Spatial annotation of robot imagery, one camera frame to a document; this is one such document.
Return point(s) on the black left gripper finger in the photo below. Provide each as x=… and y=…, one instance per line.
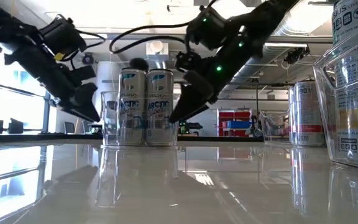
x=86, y=95
x=87, y=112

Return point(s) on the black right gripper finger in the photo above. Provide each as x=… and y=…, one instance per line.
x=198, y=84
x=189, y=107

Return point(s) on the clear plastic bin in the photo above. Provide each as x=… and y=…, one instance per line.
x=109, y=130
x=325, y=124
x=273, y=127

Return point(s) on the Arctic Vibe Celsius can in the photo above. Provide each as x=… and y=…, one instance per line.
x=159, y=107
x=131, y=107

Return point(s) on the red-banded Celsius can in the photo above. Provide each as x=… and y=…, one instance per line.
x=308, y=118

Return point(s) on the Tropical Vibe Celsius can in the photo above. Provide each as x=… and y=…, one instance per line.
x=356, y=93

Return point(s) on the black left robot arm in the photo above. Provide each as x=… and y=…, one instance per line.
x=11, y=37

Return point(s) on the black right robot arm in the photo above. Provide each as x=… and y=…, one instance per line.
x=259, y=25

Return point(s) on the black background robot arm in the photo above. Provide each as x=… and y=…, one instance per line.
x=193, y=127

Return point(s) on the grey chair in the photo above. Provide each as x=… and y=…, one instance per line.
x=69, y=128

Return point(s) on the black round ceiling device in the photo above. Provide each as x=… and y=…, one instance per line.
x=88, y=58

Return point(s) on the grey ceiling pipe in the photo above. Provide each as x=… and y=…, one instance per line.
x=162, y=64

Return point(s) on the blue storage bin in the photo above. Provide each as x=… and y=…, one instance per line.
x=238, y=125

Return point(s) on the white ceiling box with dome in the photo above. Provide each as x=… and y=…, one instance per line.
x=156, y=49

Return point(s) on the dark desk object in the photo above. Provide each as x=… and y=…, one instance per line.
x=15, y=126

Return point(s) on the black background equipment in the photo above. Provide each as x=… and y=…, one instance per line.
x=253, y=126

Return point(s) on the white strip light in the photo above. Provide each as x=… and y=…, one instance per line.
x=284, y=45

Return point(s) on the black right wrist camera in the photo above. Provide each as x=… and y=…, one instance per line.
x=208, y=29

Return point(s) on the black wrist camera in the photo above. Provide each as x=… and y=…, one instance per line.
x=208, y=29
x=62, y=35

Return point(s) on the black metal background frame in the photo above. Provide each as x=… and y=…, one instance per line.
x=257, y=102

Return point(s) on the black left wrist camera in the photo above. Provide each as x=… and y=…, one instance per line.
x=62, y=35

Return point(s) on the black metal table frame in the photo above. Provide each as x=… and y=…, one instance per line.
x=42, y=137

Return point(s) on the black ceiling camera cluster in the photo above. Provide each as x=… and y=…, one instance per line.
x=295, y=56

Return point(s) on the silver round air duct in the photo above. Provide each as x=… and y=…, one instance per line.
x=306, y=18

